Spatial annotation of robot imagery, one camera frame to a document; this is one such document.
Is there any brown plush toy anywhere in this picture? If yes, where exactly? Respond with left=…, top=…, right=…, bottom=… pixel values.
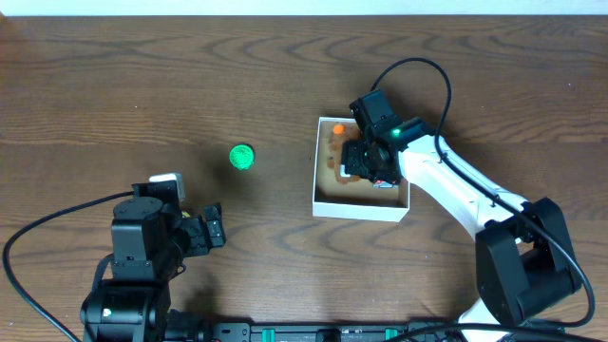
left=327, top=122, right=360, bottom=184

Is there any white cardboard box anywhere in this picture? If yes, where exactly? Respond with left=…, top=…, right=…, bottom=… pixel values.
left=313, top=117, right=410, bottom=222

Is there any green round gear toy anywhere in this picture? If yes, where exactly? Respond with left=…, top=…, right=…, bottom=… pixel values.
left=229, top=143, right=256, bottom=170

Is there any red toy fire truck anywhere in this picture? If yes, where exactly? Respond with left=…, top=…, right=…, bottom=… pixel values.
left=372, top=180, right=400, bottom=188

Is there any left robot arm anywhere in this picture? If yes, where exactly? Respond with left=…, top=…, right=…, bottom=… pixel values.
left=80, top=180, right=226, bottom=341

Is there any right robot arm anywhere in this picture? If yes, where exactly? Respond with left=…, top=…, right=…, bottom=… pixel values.
left=331, top=118, right=588, bottom=341

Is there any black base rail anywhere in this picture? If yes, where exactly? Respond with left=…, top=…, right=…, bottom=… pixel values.
left=163, top=309, right=476, bottom=342

